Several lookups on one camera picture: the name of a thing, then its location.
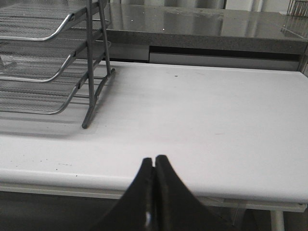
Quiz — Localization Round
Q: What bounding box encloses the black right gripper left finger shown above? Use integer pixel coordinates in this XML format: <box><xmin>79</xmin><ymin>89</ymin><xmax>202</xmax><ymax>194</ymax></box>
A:
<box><xmin>92</xmin><ymin>158</ymin><xmax>154</xmax><ymax>231</ymax></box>

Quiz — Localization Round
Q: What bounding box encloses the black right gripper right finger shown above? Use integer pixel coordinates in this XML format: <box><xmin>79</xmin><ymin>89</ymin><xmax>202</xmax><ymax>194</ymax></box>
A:
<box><xmin>155</xmin><ymin>155</ymin><xmax>236</xmax><ymax>231</ymax></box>

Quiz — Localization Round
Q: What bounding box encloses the mesh tray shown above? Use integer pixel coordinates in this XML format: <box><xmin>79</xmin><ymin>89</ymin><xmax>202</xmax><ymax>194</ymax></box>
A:
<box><xmin>0</xmin><ymin>0</ymin><xmax>102</xmax><ymax>41</ymax></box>
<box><xmin>0</xmin><ymin>70</ymin><xmax>88</xmax><ymax>115</ymax></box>
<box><xmin>0</xmin><ymin>39</ymin><xmax>111</xmax><ymax>83</ymax></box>

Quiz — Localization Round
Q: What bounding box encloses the white table leg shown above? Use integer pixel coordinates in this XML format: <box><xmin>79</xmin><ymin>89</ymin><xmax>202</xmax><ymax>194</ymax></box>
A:
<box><xmin>270</xmin><ymin>210</ymin><xmax>285</xmax><ymax>231</ymax></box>

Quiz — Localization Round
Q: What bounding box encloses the grey stone counter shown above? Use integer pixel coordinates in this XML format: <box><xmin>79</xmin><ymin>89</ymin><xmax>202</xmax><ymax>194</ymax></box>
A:
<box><xmin>96</xmin><ymin>3</ymin><xmax>308</xmax><ymax>73</ymax></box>

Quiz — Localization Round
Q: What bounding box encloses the grey metal rack frame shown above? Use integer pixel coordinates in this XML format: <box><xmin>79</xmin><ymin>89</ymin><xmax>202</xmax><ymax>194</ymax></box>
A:
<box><xmin>82</xmin><ymin>0</ymin><xmax>115</xmax><ymax>129</ymax></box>

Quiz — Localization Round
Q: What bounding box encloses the wire basket on counter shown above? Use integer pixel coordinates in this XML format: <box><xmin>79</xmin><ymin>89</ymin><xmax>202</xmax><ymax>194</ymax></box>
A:
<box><xmin>287</xmin><ymin>0</ymin><xmax>308</xmax><ymax>17</ymax></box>

